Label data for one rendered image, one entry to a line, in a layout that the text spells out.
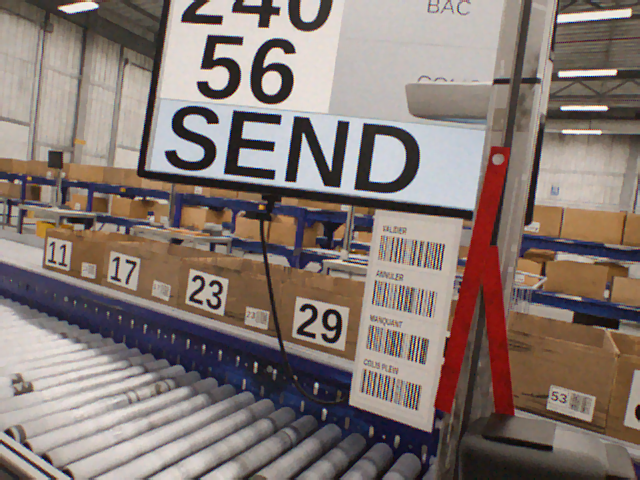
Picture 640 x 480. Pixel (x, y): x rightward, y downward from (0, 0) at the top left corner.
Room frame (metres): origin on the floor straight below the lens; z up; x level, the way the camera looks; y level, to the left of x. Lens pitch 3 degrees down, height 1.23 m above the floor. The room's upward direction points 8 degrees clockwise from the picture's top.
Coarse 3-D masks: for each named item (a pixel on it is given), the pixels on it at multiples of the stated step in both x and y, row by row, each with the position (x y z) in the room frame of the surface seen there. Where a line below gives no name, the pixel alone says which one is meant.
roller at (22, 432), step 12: (192, 372) 1.23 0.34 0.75; (156, 384) 1.12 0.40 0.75; (168, 384) 1.14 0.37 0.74; (180, 384) 1.17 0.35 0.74; (120, 396) 1.02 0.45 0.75; (132, 396) 1.04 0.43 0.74; (144, 396) 1.07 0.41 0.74; (72, 408) 0.94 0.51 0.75; (84, 408) 0.94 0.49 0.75; (96, 408) 0.96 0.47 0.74; (108, 408) 0.98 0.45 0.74; (36, 420) 0.87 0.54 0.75; (48, 420) 0.88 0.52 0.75; (60, 420) 0.89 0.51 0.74; (72, 420) 0.91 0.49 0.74; (12, 432) 0.82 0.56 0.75; (24, 432) 0.83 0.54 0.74; (36, 432) 0.84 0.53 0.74
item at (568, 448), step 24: (480, 432) 0.33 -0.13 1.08; (504, 432) 0.33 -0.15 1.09; (528, 432) 0.33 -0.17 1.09; (552, 432) 0.33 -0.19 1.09; (576, 432) 0.33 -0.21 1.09; (480, 456) 0.32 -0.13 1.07; (504, 456) 0.31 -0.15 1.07; (528, 456) 0.31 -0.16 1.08; (552, 456) 0.30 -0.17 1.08; (576, 456) 0.30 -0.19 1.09; (600, 456) 0.30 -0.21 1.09; (624, 456) 0.31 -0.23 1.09
